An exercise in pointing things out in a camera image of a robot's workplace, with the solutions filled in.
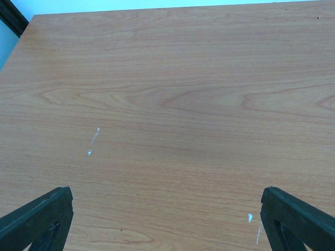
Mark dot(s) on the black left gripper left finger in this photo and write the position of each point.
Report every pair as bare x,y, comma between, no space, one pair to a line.
42,224

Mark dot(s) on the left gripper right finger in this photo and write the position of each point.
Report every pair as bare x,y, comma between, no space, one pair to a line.
292,224

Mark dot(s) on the left black frame post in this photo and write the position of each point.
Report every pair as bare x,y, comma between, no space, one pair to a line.
13,18

